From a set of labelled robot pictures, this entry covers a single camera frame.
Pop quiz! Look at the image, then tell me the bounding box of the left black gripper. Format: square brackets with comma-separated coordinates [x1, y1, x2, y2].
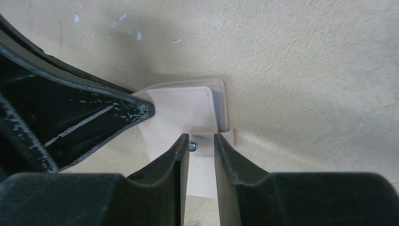
[0, 17, 155, 180]

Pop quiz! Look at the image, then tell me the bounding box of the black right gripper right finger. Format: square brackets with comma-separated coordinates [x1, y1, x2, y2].
[214, 134, 399, 226]

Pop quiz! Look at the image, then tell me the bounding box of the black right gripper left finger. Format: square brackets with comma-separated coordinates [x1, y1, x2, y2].
[0, 134, 189, 226]

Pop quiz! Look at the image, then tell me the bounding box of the beige leather card holder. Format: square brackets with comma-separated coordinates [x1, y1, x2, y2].
[133, 79, 234, 198]

